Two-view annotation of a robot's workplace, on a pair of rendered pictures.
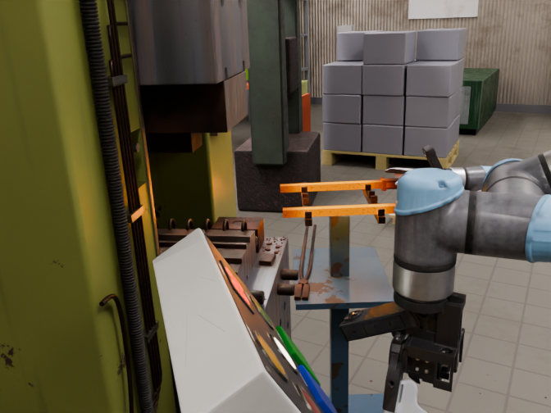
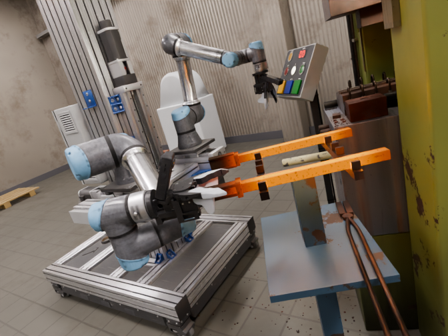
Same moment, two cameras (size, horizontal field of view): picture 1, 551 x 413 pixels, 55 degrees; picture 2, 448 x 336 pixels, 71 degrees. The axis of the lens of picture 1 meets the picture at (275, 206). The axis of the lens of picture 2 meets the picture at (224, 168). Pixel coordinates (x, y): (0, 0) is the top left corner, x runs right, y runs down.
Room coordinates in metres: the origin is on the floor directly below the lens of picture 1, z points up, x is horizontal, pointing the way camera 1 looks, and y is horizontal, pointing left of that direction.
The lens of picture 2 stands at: (2.40, -0.30, 1.20)
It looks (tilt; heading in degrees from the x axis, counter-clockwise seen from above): 17 degrees down; 187
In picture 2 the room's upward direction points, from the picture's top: 16 degrees counter-clockwise
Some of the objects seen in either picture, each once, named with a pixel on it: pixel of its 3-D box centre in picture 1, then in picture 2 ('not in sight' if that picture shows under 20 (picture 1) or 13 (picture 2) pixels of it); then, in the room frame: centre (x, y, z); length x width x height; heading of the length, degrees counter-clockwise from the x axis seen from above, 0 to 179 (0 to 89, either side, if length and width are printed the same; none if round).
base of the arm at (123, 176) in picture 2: not in sight; (127, 169); (0.98, -0.94, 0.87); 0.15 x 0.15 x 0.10
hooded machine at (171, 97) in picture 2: not in sight; (188, 117); (-2.23, -1.19, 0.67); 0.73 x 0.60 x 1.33; 61
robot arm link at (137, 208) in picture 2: (454, 178); (143, 206); (1.71, -0.60, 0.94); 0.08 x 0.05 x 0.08; 0
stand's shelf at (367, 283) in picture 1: (339, 274); (315, 242); (1.58, -0.20, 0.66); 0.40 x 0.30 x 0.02; 179
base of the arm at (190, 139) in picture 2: not in sight; (188, 137); (0.54, -0.70, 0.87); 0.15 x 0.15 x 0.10
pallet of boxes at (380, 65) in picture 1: (393, 97); not in sight; (5.53, -1.26, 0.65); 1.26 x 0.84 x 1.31; 63
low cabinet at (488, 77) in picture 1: (425, 97); not in sight; (7.58, -2.18, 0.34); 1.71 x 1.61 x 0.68; 61
